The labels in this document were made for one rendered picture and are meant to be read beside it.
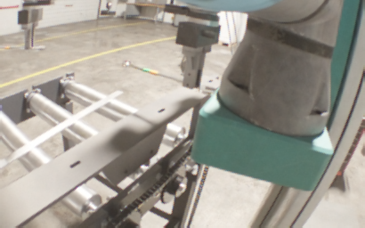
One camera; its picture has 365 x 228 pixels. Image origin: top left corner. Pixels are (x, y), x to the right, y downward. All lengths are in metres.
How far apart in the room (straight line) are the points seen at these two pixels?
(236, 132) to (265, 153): 0.04
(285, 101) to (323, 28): 0.09
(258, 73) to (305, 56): 0.06
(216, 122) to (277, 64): 0.08
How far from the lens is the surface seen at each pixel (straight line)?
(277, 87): 0.25
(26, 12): 0.88
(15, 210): 0.43
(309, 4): 0.20
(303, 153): 0.27
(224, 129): 0.26
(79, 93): 1.49
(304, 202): 0.53
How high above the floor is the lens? 1.48
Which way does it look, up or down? 24 degrees down
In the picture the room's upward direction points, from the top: 10 degrees clockwise
